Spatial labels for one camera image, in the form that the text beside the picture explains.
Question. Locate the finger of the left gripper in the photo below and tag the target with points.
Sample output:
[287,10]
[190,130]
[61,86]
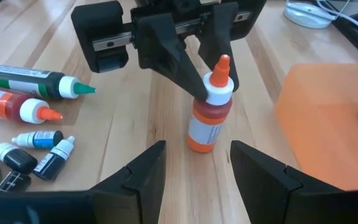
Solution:
[219,34]
[166,53]

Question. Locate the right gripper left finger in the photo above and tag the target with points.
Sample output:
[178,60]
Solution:
[138,196]

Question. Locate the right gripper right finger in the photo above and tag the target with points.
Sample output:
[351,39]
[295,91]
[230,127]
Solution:
[269,196]

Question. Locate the large orange-capped food coloring bottle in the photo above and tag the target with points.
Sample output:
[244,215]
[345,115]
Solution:
[11,107]
[208,130]

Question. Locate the large green-capped food coloring bottle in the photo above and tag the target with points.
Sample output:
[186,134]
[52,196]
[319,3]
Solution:
[26,81]

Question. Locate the small blue food coloring bottle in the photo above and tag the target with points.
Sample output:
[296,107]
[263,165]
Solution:
[43,140]

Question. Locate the small navy food coloring bottle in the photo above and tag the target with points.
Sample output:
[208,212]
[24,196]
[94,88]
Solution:
[50,165]

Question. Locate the orange translucent plastic bin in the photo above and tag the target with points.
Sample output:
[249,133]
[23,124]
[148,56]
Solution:
[322,130]

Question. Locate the white spotlight lamp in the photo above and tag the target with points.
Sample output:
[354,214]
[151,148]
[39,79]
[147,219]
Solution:
[306,17]

